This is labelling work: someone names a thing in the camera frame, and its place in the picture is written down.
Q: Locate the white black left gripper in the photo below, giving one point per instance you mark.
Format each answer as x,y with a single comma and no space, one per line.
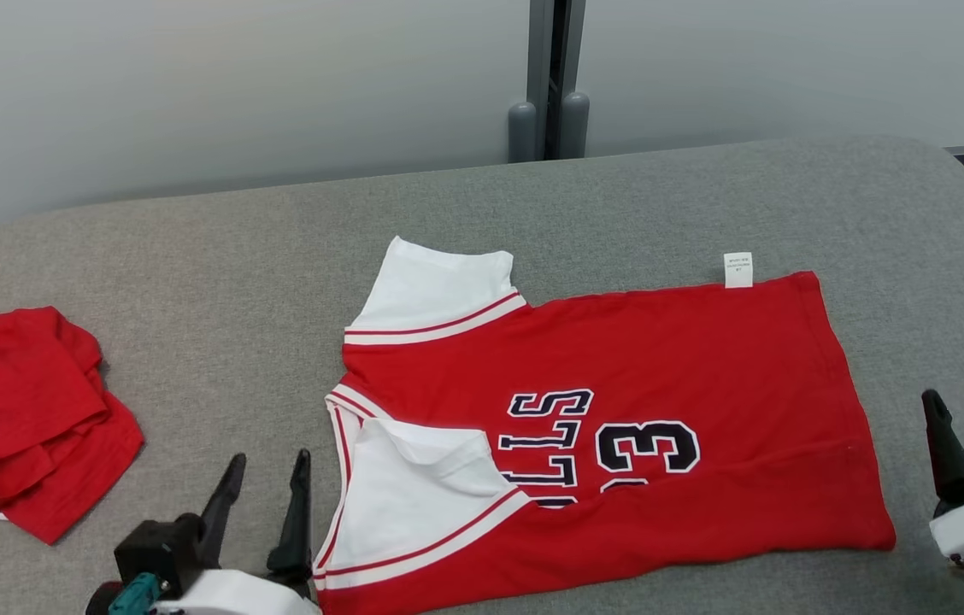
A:
234,594

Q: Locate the red shorts white panels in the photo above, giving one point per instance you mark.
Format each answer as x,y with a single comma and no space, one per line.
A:
38,384

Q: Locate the red Bulls 23 jersey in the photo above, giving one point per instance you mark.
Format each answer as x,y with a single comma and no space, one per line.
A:
661,342

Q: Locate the grey fabric sofa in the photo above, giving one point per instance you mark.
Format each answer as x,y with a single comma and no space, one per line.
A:
191,256

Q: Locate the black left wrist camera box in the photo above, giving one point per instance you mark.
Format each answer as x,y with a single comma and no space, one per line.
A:
153,547

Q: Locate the grey partition post two feet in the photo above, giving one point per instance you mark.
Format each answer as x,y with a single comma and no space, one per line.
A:
537,51

